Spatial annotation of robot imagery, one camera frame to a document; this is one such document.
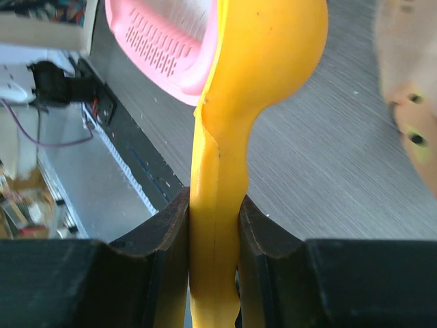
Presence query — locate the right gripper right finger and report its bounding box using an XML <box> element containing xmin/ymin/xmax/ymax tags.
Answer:
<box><xmin>238</xmin><ymin>196</ymin><xmax>302</xmax><ymax>327</ymax></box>

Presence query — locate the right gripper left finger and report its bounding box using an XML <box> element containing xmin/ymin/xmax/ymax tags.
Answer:
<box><xmin>110</xmin><ymin>187</ymin><xmax>189</xmax><ymax>327</ymax></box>

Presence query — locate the yellow plastic scoop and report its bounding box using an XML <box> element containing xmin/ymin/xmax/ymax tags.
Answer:
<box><xmin>189</xmin><ymin>0</ymin><xmax>328</xmax><ymax>327</ymax></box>

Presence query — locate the pink cat litter bag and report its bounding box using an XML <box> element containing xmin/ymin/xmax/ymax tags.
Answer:
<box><xmin>373</xmin><ymin>0</ymin><xmax>436</xmax><ymax>194</ymax></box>

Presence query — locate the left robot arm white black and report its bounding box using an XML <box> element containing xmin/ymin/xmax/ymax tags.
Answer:
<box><xmin>1</xmin><ymin>44</ymin><xmax>99</xmax><ymax>110</ymax></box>

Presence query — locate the pink litter box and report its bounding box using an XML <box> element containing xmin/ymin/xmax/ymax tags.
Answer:
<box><xmin>105</xmin><ymin>1</ymin><xmax>218</xmax><ymax>106</ymax></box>

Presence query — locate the beige canvas tote bag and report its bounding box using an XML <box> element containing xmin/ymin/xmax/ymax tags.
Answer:
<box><xmin>1</xmin><ymin>1</ymin><xmax>99</xmax><ymax>55</ymax></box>

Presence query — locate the aluminium rail frame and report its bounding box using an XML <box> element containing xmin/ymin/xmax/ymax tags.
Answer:
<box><xmin>39</xmin><ymin>105</ymin><xmax>158</xmax><ymax>242</ymax></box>

